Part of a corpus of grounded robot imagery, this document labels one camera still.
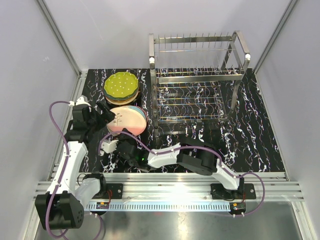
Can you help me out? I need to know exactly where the cream and pink plate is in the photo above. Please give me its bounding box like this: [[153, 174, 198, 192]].
[[106, 105, 146, 136]]

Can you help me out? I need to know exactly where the cream and blue plate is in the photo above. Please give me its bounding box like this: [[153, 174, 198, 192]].
[[132, 106, 148, 123]]

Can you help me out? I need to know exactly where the pink dotted scalloped plate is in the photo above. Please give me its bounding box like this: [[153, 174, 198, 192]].
[[139, 107, 149, 129]]

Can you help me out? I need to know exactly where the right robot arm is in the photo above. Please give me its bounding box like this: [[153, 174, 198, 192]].
[[116, 130, 245, 200]]

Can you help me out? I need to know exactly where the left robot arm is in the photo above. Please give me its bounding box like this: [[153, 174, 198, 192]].
[[35, 100, 116, 239]]

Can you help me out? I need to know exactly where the steel dish rack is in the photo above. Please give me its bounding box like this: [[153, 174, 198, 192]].
[[148, 30, 251, 136]]

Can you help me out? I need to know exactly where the teal plate in stack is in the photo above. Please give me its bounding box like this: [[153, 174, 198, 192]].
[[103, 87, 138, 102]]

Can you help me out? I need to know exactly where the black striped bottom plate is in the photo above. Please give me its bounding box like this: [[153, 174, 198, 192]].
[[105, 88, 141, 108]]

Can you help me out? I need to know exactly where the tan yellow plate in stack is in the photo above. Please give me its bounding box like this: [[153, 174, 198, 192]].
[[105, 91, 141, 106]]

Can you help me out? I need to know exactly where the green dotted scalloped plate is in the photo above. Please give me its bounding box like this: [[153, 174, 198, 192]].
[[102, 72, 139, 99]]

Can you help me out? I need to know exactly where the black marble mat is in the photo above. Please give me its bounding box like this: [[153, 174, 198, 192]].
[[78, 68, 286, 174]]

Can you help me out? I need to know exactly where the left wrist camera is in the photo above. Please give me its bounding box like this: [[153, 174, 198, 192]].
[[68, 96, 92, 108]]

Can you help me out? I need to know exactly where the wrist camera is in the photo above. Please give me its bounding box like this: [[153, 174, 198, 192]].
[[68, 96, 92, 108], [99, 140, 118, 156]]

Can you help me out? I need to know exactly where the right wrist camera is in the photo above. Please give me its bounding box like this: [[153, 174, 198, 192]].
[[99, 140, 118, 156]]

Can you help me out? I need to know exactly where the left aluminium frame post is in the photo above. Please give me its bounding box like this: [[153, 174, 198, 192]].
[[34, 0, 88, 81]]

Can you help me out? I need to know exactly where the aluminium frame post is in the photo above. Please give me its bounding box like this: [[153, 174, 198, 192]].
[[253, 0, 300, 75], [34, 0, 88, 81]]

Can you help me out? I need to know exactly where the slotted cable duct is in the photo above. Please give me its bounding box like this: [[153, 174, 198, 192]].
[[84, 201, 231, 212]]

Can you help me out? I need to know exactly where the aluminium mounting rail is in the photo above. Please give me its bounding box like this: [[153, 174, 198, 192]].
[[32, 172, 305, 202]]

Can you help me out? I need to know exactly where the right aluminium frame post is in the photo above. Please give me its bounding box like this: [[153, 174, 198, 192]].
[[253, 0, 300, 75]]

